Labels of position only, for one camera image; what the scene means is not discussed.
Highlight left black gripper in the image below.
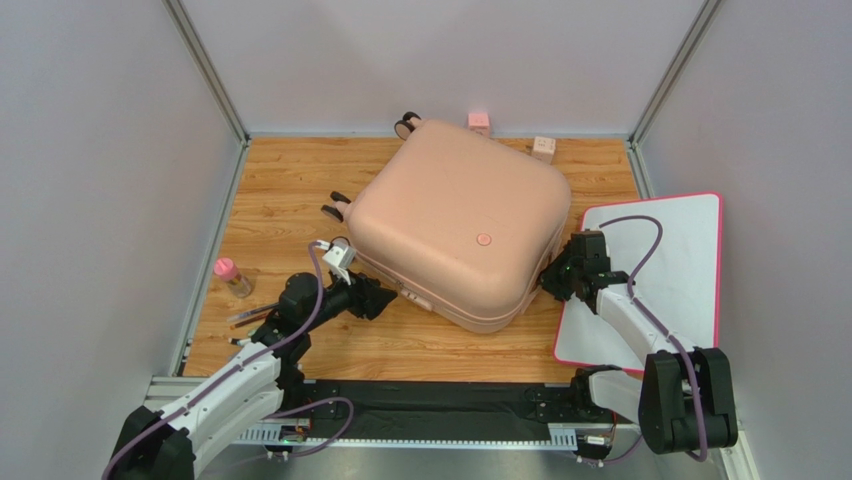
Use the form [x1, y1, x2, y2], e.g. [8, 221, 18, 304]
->
[303, 265, 398, 332]

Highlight pink suitcase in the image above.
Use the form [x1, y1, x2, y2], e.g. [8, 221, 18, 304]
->
[323, 112, 572, 334]

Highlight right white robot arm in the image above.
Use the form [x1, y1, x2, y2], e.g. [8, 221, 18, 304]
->
[539, 230, 739, 460]

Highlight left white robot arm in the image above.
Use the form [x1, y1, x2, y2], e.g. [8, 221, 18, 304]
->
[102, 272, 398, 479]

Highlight white board pink edge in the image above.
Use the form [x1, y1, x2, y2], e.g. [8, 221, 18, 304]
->
[553, 192, 723, 373]

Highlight green marker pens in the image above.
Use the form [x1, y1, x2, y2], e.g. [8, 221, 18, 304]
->
[228, 338, 252, 347]

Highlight pink capped bottle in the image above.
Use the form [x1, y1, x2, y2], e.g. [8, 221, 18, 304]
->
[213, 257, 253, 298]

